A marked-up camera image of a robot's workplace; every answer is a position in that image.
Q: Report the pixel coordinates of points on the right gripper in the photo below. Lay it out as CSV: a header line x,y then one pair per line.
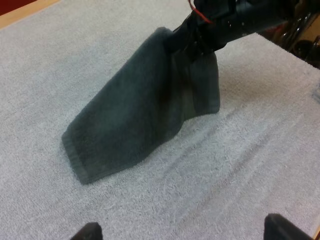
x,y
220,22

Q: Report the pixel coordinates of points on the dark grey-green towel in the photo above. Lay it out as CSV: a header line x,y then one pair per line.
x,y
130,117

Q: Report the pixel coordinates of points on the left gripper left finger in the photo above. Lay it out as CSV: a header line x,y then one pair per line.
x,y
88,232

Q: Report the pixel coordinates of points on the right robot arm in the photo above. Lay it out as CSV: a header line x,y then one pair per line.
x,y
277,15

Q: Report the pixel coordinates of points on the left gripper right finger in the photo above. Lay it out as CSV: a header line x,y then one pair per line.
x,y
282,228

